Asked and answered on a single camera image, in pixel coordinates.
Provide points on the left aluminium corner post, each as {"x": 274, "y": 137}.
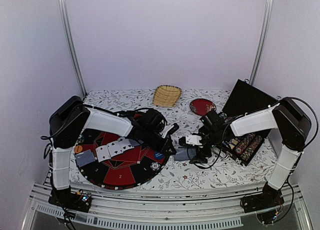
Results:
{"x": 71, "y": 46}

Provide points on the poker chip row in case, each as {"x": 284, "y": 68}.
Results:
{"x": 244, "y": 143}

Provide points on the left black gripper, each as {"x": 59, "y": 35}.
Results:
{"x": 164, "y": 147}

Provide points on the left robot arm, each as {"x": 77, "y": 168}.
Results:
{"x": 143, "y": 126}

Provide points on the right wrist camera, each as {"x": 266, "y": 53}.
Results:
{"x": 190, "y": 140}

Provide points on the aluminium corner post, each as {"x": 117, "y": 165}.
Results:
{"x": 262, "y": 40}
{"x": 71, "y": 46}

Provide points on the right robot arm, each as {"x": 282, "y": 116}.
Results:
{"x": 285, "y": 116}

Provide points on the red floral round plate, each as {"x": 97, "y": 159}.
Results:
{"x": 201, "y": 106}

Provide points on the round red black poker mat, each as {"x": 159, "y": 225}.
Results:
{"x": 130, "y": 169}

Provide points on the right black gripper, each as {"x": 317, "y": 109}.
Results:
{"x": 199, "y": 158}

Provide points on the orange dealer button chip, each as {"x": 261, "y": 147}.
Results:
{"x": 78, "y": 149}

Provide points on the blue small blind chip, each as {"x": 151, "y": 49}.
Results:
{"x": 158, "y": 156}

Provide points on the blurred blue card being passed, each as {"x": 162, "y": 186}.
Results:
{"x": 135, "y": 143}

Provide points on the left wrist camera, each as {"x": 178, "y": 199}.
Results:
{"x": 169, "y": 130}

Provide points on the woven bamboo basket tray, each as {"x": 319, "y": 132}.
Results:
{"x": 166, "y": 96}

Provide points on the boxed card deck in case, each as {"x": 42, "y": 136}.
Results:
{"x": 233, "y": 143}

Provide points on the face-up four clubs card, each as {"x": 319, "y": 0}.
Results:
{"x": 125, "y": 144}

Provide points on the face-up diamonds card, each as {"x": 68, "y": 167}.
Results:
{"x": 102, "y": 153}

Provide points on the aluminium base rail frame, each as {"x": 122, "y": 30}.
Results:
{"x": 196, "y": 209}

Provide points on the poker chip stack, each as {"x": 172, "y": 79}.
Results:
{"x": 80, "y": 139}

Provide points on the dealt blue cards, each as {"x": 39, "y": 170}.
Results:
{"x": 84, "y": 158}

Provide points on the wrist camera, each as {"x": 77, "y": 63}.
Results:
{"x": 169, "y": 130}
{"x": 190, "y": 140}

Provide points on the black poker chip case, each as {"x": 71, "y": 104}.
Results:
{"x": 245, "y": 98}

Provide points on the blue white ten chip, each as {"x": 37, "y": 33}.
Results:
{"x": 155, "y": 166}

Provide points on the blue checkered card deck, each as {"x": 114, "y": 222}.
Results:
{"x": 185, "y": 154}

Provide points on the right aluminium corner post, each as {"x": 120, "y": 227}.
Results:
{"x": 262, "y": 40}

